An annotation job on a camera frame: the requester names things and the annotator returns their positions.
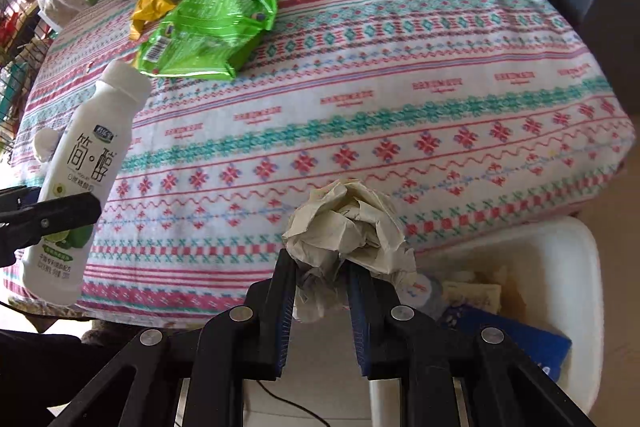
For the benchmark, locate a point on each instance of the yellow cream snack pouch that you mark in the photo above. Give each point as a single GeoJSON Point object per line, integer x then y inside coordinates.
{"type": "Point", "coordinates": [470, 288]}

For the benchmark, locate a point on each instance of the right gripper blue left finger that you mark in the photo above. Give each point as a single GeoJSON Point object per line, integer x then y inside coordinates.
{"type": "Point", "coordinates": [196, 377]}

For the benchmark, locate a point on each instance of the blue white carton box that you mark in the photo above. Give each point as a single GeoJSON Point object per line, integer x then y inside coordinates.
{"type": "Point", "coordinates": [548, 350]}

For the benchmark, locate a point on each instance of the white plastic trash bin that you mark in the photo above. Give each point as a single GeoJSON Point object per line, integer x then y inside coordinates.
{"type": "Point", "coordinates": [553, 271]}

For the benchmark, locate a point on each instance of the green snack bag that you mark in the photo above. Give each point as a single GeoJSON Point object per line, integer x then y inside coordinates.
{"type": "Point", "coordinates": [206, 39]}

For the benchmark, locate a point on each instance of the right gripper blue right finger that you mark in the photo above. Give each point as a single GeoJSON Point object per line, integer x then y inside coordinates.
{"type": "Point", "coordinates": [447, 377]}

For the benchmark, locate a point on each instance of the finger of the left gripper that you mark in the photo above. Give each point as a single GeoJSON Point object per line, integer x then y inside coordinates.
{"type": "Point", "coordinates": [24, 221]}

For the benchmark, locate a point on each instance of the paper ball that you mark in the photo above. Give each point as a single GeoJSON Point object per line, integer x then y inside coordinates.
{"type": "Point", "coordinates": [344, 223]}

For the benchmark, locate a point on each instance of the patterned striped tablecloth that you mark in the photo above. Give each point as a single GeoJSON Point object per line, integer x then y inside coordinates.
{"type": "Point", "coordinates": [470, 114]}

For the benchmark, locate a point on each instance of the white yogurt drink bottle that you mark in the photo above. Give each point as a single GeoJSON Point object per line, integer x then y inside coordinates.
{"type": "Point", "coordinates": [79, 178]}

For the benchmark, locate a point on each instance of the wire storage rack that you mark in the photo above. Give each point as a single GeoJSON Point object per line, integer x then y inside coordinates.
{"type": "Point", "coordinates": [25, 40]}

